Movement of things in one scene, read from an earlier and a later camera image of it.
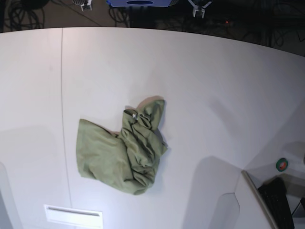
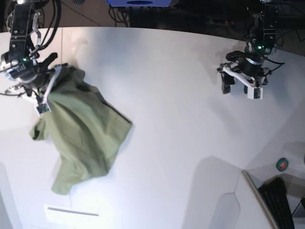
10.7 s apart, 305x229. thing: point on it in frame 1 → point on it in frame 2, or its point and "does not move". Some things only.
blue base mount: (141, 3) does not move
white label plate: (74, 217) does not move
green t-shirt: (129, 160) → (81, 127)
